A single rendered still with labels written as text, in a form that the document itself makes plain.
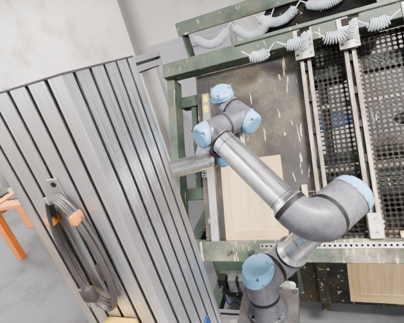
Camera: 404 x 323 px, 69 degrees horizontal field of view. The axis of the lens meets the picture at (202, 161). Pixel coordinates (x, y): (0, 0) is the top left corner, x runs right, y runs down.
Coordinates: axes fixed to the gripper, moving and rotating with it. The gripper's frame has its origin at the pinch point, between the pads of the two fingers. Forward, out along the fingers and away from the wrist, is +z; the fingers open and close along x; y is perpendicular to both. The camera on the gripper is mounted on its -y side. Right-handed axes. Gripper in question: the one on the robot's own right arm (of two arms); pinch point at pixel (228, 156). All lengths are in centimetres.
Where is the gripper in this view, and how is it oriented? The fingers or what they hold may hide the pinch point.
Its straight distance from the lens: 124.4
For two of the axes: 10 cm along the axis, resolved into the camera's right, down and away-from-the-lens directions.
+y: 4.8, -7.6, 4.4
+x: -8.6, -3.1, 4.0
